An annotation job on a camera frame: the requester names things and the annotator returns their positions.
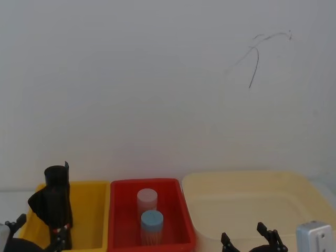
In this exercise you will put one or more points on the cream plastic bin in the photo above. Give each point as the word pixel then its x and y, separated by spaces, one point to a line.
pixel 252 202

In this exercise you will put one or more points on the red plastic bin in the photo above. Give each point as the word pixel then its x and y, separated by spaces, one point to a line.
pixel 123 210

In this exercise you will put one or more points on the black plastic bag roll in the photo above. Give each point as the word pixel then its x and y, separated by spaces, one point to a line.
pixel 56 199

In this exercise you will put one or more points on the blue-lidded toothpick container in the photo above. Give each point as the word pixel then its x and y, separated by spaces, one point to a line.
pixel 152 223

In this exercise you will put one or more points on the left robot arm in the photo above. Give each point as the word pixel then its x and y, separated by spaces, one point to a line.
pixel 3 235

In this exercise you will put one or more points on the white-lidded clear cylinder container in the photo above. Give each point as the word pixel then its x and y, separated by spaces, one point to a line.
pixel 147 199

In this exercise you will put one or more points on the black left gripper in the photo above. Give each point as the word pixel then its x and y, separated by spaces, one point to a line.
pixel 23 245

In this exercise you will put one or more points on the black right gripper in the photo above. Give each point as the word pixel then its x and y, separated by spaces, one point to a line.
pixel 260 248

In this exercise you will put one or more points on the yellow plastic bin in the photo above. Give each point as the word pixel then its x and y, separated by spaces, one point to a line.
pixel 89 210

